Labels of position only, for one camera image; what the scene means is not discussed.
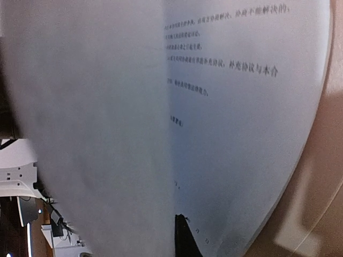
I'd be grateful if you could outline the printed white sheet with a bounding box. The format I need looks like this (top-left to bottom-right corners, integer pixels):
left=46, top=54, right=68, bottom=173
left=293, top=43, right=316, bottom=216
left=1, top=1, right=175, bottom=256
left=163, top=1, right=332, bottom=256

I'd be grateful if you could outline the pink paper folder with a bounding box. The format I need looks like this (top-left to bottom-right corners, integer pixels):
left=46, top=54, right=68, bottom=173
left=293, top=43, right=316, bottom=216
left=246, top=1, right=342, bottom=256

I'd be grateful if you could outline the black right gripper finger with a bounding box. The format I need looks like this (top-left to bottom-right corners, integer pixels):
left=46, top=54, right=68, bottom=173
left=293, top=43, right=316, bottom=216
left=174, top=214, right=203, bottom=257

